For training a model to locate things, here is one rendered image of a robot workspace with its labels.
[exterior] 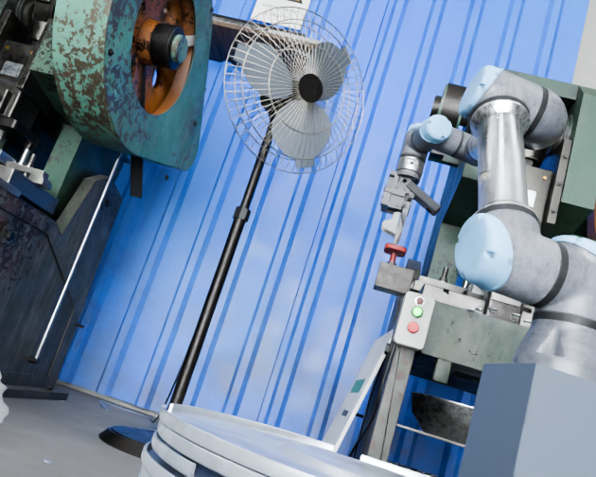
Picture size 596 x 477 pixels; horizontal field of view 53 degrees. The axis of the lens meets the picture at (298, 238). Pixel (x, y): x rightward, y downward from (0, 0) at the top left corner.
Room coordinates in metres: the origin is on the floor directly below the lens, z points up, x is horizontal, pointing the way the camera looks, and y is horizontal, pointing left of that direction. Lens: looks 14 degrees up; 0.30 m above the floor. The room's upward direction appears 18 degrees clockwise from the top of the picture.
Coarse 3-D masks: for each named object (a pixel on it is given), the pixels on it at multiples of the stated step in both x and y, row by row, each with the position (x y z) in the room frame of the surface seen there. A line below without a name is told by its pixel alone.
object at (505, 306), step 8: (488, 296) 1.62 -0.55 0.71; (496, 296) 1.61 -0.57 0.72; (504, 296) 1.61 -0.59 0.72; (488, 304) 1.61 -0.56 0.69; (496, 304) 1.61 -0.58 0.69; (504, 304) 1.60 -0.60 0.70; (512, 304) 1.60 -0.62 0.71; (520, 304) 1.60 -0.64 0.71; (488, 312) 1.61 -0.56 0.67; (496, 312) 1.61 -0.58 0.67; (504, 312) 1.60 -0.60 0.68; (512, 312) 1.60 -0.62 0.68; (520, 312) 1.60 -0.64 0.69; (504, 320) 1.60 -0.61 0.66; (512, 320) 1.60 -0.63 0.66
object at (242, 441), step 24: (192, 408) 0.48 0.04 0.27; (192, 432) 0.34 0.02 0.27; (216, 432) 0.41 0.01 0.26; (240, 432) 0.47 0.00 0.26; (264, 432) 0.55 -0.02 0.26; (288, 432) 0.56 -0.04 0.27; (240, 456) 0.31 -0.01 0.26; (264, 456) 0.36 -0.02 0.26; (288, 456) 0.40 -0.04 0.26; (312, 456) 0.39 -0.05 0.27; (336, 456) 0.44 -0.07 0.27
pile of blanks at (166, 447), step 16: (160, 432) 0.38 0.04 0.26; (144, 448) 0.39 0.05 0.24; (160, 448) 0.37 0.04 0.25; (176, 448) 0.35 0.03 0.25; (192, 448) 0.33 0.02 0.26; (144, 464) 0.37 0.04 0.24; (160, 464) 0.39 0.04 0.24; (176, 464) 0.34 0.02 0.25; (192, 464) 0.33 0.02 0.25; (208, 464) 0.32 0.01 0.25; (224, 464) 0.31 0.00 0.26
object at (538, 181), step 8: (528, 168) 1.70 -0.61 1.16; (536, 168) 1.70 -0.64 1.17; (528, 176) 1.70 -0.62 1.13; (536, 176) 1.69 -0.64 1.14; (544, 176) 1.68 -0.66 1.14; (528, 184) 1.70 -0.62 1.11; (536, 184) 1.69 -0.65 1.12; (544, 184) 1.69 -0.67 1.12; (528, 192) 1.70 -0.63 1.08; (536, 192) 1.69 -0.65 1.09; (544, 192) 1.69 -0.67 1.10; (528, 200) 1.69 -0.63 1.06; (536, 200) 1.69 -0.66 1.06; (544, 200) 1.69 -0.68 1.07; (536, 208) 1.69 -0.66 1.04; (544, 208) 1.69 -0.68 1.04
